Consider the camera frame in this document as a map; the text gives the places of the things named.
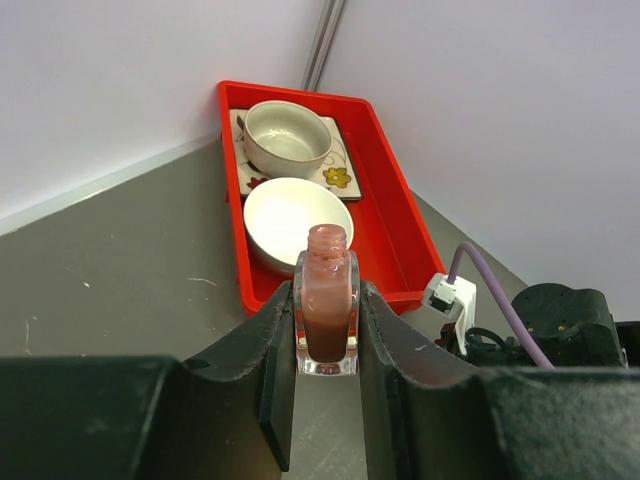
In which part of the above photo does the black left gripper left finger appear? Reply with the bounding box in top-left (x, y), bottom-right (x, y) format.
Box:
top-left (1, 282), bottom-right (295, 479)

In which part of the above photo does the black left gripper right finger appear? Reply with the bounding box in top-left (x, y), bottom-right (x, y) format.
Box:
top-left (359, 281), bottom-right (639, 479)

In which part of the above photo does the pink nail polish bottle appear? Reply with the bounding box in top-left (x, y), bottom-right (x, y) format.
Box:
top-left (293, 224), bottom-right (360, 376)

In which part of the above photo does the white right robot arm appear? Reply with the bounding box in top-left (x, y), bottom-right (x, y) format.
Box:
top-left (435, 283), bottom-right (639, 367)

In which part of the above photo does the red plastic bin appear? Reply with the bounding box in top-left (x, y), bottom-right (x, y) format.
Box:
top-left (217, 80), bottom-right (445, 316)

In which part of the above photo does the white tape roll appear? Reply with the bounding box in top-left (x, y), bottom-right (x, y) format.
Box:
top-left (243, 178), bottom-right (355, 277)

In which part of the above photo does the square floral saucer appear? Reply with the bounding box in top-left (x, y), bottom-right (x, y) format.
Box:
top-left (229, 109), bottom-right (363, 201)

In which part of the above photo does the beige ceramic cup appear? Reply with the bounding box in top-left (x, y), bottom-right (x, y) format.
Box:
top-left (242, 100), bottom-right (334, 179)

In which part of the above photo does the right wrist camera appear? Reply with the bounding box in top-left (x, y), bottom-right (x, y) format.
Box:
top-left (424, 273), bottom-right (477, 356)

